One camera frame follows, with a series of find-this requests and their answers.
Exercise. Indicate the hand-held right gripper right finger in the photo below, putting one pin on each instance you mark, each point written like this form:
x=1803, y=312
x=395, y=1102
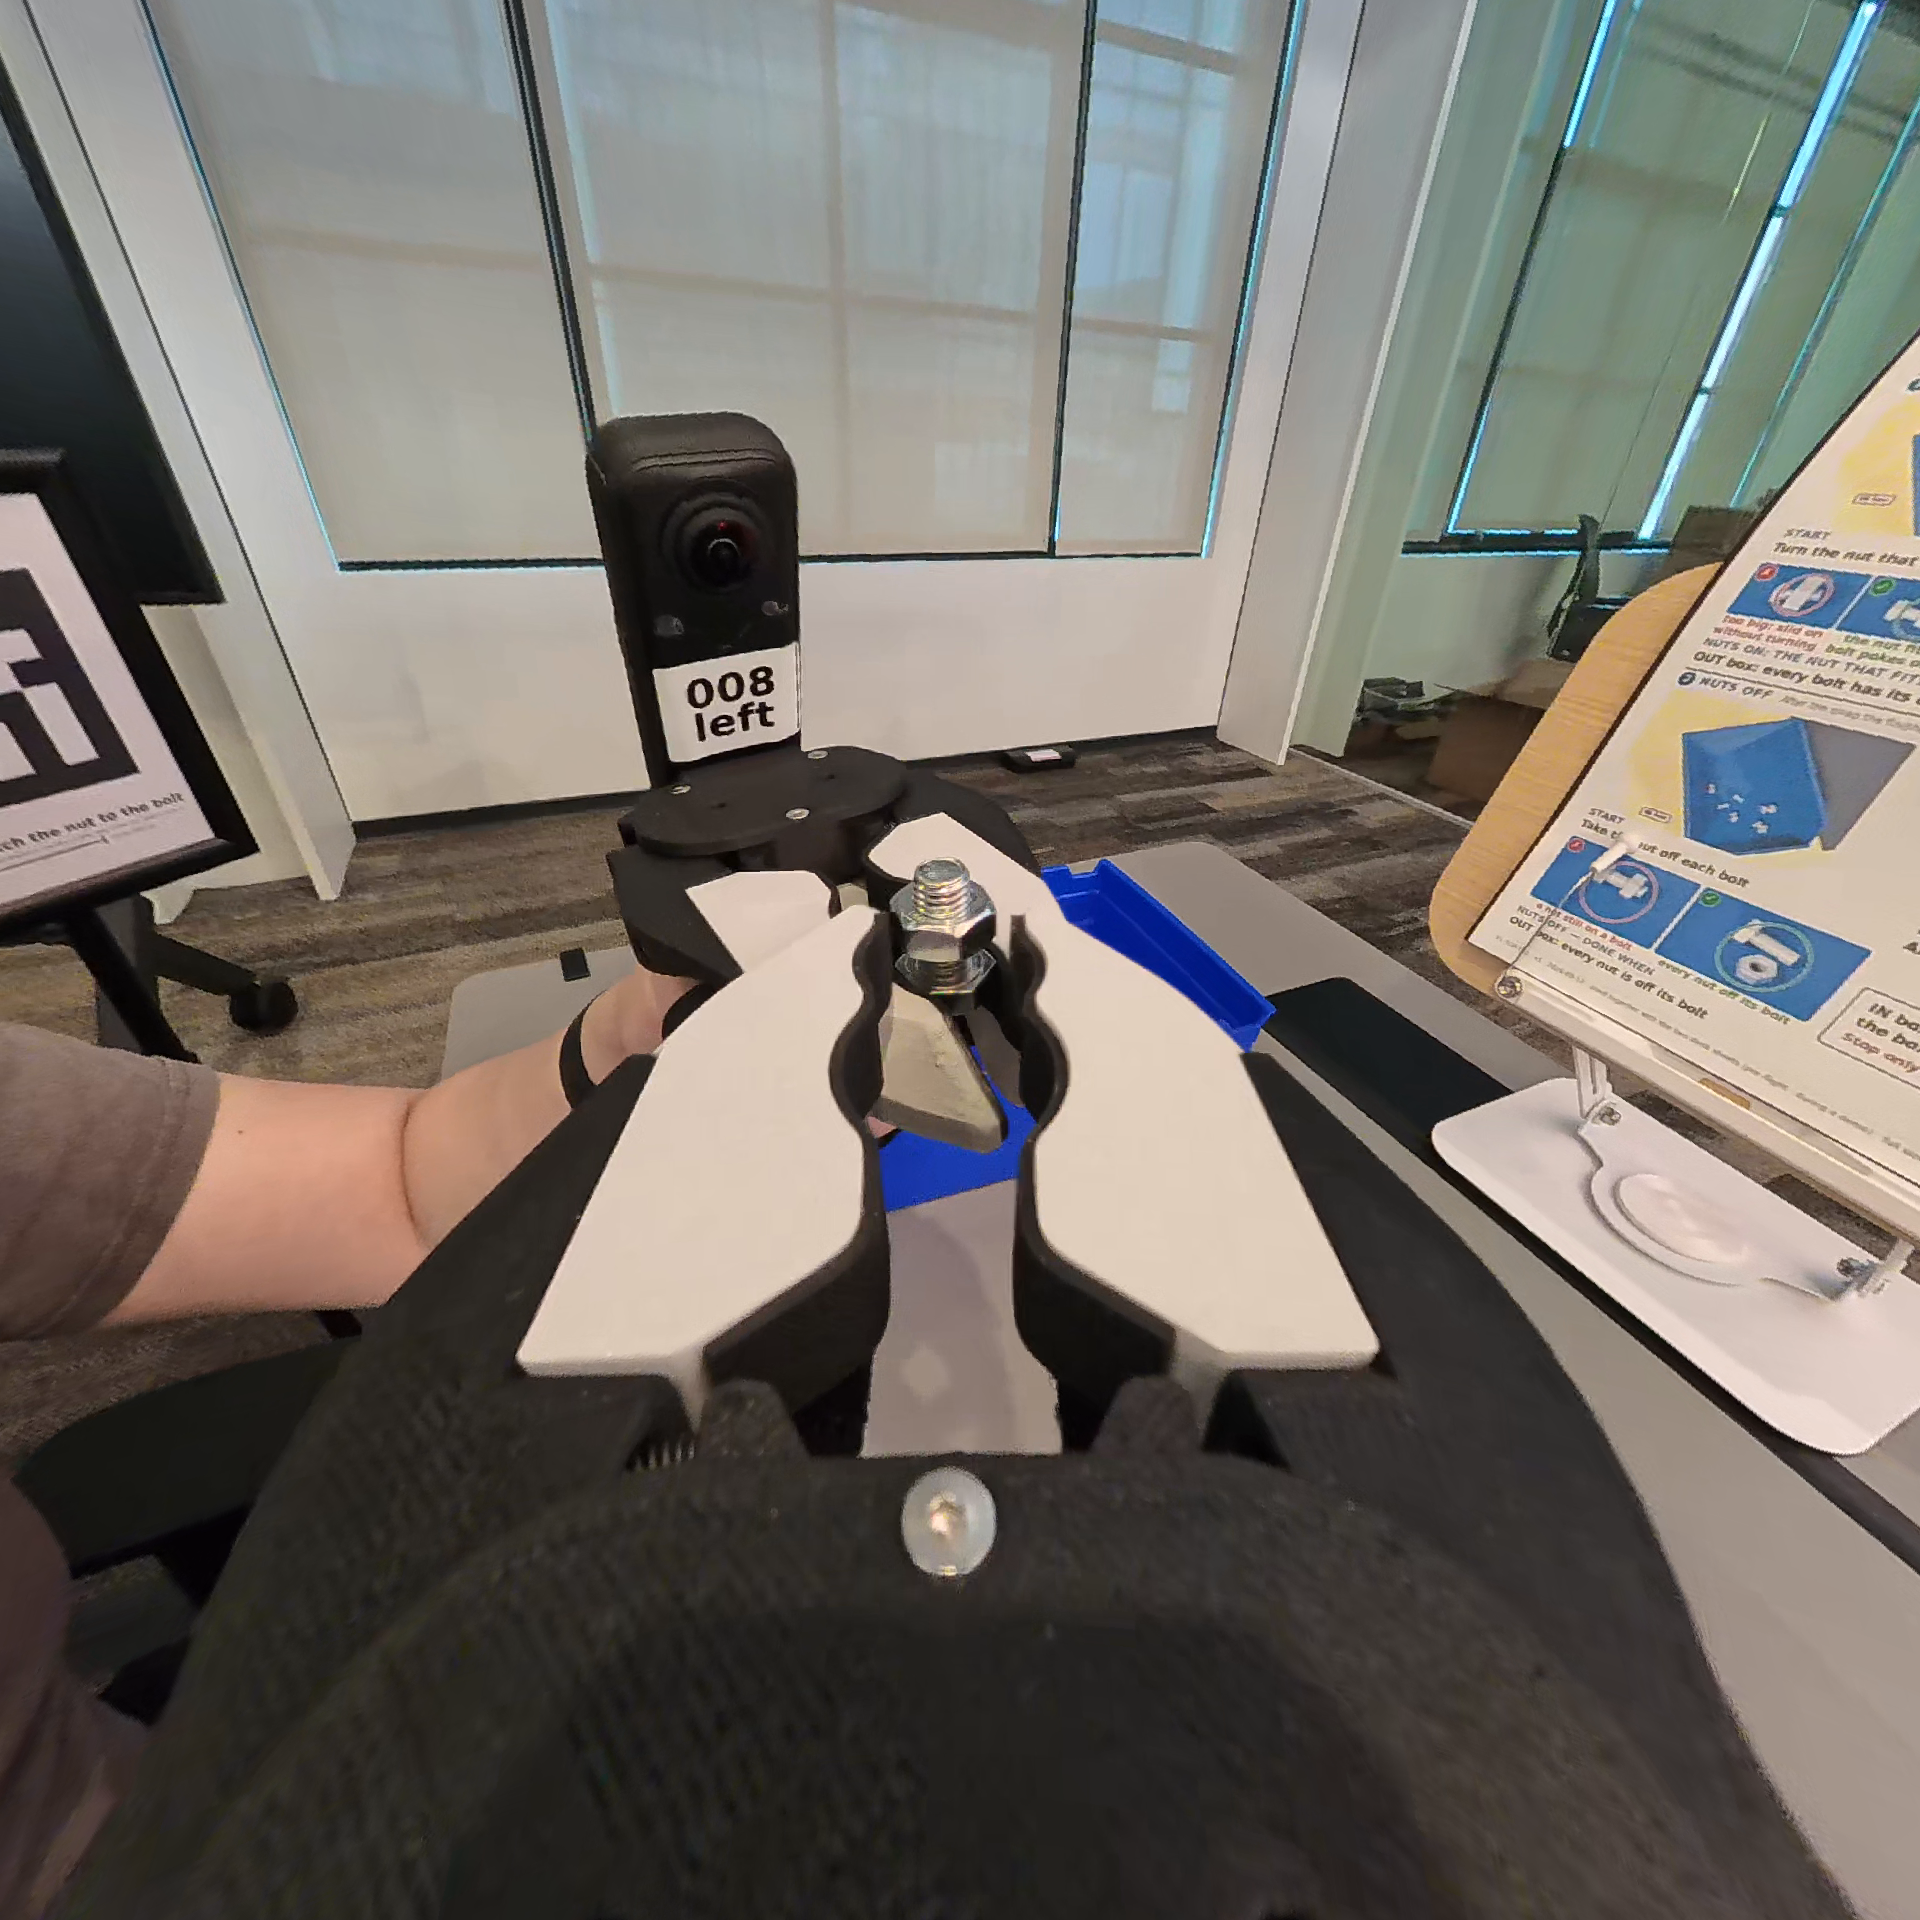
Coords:
x=1202, y=1201

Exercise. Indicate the teal tinted window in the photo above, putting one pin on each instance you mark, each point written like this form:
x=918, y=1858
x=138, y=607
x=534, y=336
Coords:
x=1652, y=271

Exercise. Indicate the white metal stand base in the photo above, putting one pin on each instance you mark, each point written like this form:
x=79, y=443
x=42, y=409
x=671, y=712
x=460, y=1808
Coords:
x=1724, y=1336

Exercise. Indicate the large window with blinds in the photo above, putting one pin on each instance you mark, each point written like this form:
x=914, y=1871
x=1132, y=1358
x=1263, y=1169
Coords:
x=751, y=271

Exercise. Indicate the silver hex bolt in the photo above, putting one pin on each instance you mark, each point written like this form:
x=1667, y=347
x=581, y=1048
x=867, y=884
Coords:
x=942, y=873

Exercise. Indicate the brown cardboard box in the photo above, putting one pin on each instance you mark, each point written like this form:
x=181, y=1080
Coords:
x=1493, y=734
x=1710, y=540

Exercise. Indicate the silver hex nut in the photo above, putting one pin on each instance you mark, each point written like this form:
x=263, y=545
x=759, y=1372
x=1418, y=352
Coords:
x=938, y=913

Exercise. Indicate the black framed marker sign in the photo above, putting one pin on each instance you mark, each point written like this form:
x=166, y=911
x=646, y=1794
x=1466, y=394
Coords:
x=90, y=704

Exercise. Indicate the laminated instruction poster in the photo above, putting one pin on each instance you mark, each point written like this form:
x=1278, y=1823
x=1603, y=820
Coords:
x=1770, y=840

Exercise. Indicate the black floor outlet box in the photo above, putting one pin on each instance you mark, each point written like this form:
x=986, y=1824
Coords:
x=1044, y=759

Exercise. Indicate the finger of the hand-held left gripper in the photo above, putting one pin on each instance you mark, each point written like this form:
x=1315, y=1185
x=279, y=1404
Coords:
x=994, y=873
x=765, y=922

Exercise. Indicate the light wooden backing board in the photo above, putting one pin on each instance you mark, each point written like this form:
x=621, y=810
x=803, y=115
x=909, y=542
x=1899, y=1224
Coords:
x=1547, y=779

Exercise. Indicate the black mesh office chair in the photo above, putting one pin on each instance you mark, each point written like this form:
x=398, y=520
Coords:
x=166, y=1441

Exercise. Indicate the person's left forearm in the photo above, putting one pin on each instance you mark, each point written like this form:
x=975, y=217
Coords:
x=331, y=1185

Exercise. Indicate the black rolling sign stand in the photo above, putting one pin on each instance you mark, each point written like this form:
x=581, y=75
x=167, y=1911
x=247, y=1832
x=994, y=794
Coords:
x=224, y=990

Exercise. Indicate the blue plastic bin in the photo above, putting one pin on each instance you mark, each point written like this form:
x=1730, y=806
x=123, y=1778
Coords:
x=1155, y=960

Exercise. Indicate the smooth black table pad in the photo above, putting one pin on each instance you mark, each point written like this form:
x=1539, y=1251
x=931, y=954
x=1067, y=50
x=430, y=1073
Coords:
x=1373, y=1059

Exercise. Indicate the person's left hand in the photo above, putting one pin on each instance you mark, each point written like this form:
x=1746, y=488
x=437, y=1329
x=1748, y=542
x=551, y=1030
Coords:
x=630, y=1020

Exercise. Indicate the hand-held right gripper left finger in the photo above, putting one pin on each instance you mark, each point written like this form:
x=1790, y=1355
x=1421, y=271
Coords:
x=706, y=1201

